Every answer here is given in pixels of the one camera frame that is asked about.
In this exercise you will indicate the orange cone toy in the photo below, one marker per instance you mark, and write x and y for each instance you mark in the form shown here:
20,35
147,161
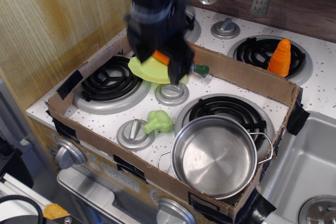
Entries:
281,59

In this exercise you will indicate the brown cardboard fence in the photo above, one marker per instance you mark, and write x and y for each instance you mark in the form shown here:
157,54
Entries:
98,133

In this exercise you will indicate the orange toy carrot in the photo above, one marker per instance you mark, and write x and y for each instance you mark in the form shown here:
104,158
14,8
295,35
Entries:
201,70

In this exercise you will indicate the silver left oven knob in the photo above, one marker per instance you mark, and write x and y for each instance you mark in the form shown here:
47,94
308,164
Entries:
68,155

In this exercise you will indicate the silver oven knob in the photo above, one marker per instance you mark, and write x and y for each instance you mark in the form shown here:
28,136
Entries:
68,155
170,211

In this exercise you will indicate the stainless steel pot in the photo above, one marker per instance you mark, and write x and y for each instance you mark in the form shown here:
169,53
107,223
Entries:
216,156

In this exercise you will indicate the silver oven door handle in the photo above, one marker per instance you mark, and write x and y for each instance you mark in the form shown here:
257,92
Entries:
94,195

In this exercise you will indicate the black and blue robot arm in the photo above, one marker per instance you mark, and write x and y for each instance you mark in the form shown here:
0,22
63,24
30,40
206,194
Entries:
145,10

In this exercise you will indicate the hanging metal slotted spatula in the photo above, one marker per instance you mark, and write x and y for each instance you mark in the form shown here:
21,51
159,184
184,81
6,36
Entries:
260,8

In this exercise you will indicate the front left black burner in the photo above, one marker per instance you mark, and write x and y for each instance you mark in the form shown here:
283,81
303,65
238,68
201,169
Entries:
111,89

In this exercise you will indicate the grey front stove knob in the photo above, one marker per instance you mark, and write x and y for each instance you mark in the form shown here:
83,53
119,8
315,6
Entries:
131,135

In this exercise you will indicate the back left black burner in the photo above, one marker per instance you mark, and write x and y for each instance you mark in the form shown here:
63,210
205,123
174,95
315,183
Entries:
192,29

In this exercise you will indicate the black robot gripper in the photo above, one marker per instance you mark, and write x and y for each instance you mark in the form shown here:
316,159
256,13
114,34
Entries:
166,36

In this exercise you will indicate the grey centre stove knob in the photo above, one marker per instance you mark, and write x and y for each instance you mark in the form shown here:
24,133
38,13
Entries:
172,94

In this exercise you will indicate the yellow-green plastic plate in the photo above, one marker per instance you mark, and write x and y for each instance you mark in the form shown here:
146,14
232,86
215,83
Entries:
151,70

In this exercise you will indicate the grey sink basin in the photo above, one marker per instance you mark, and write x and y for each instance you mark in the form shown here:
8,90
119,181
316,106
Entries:
304,168

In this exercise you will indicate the silver right oven knob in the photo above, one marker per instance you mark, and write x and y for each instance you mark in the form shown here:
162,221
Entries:
170,211

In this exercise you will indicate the back right black burner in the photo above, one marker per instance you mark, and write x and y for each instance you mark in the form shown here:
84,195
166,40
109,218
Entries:
257,51

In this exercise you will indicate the grey back stove knob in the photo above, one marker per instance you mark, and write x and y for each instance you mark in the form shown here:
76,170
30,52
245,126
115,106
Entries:
226,29

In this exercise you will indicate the metal sink drain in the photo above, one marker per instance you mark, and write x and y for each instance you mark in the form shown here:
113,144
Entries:
318,209

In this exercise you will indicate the orange object bottom left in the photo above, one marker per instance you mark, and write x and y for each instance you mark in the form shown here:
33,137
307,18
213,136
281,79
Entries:
54,211

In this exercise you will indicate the grey stove knob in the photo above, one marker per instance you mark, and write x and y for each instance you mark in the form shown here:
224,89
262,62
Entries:
226,29
172,94
131,135

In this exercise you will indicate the green toy broccoli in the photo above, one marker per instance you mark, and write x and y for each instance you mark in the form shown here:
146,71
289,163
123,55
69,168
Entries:
158,120

